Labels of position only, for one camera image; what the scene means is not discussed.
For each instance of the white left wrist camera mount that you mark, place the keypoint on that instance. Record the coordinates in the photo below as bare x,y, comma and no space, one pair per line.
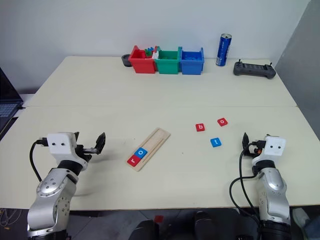
58,147

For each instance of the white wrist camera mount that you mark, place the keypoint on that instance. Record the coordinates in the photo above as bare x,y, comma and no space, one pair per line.
272,148
58,147

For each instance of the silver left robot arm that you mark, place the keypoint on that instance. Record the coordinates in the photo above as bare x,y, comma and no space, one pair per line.
50,187

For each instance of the dark laptop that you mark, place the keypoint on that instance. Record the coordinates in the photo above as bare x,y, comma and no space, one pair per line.
7,95

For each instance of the light grey shoe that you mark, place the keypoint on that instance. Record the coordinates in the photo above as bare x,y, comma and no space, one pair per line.
300,220

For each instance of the white toy brick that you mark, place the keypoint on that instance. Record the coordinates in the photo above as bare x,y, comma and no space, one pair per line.
155,55

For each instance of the blue plastic bin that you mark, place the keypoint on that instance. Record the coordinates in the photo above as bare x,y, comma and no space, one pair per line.
191,67

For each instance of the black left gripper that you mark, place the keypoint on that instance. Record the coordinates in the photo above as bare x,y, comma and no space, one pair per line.
81,151

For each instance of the blue letter tile t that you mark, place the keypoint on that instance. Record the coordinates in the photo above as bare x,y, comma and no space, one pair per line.
216,142

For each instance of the red letter tile b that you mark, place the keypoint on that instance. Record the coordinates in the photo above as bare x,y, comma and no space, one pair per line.
200,127

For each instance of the red letter tile r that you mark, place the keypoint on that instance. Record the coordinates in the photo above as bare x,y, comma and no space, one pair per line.
133,160

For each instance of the small red floor object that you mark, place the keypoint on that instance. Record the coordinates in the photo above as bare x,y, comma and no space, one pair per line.
158,219

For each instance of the red letter tile o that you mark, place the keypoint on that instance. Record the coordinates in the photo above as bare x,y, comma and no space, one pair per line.
222,122

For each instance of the grey partition panel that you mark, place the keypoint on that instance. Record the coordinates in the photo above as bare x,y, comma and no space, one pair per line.
302,62

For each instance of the blue toy brick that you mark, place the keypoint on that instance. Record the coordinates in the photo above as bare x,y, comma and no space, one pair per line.
151,49

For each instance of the green plastic bin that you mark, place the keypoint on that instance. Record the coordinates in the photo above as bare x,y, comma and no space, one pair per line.
166,66

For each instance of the dark grey bowl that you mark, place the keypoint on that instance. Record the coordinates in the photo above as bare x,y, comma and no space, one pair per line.
125,61

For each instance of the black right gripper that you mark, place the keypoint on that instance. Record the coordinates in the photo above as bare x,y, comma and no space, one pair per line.
252,153

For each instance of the green toy brick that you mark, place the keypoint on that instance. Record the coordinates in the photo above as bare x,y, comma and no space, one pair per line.
148,53

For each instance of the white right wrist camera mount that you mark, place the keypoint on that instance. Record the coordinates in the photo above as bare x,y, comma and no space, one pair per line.
272,148

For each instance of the grey remote controller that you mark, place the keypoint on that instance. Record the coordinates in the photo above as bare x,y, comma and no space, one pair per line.
253,69

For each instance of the red plastic bin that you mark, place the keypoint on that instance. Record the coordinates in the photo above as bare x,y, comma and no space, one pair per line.
142,65

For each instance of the blue drink can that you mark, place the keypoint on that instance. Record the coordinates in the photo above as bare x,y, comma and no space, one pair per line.
223,50

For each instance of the blue letter tile o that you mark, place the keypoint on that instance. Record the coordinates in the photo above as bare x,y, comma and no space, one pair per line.
141,152

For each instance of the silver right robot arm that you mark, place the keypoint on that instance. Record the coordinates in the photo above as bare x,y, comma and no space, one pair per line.
273,190

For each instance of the wooden letter tray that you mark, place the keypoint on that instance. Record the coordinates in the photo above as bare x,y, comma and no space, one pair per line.
157,140

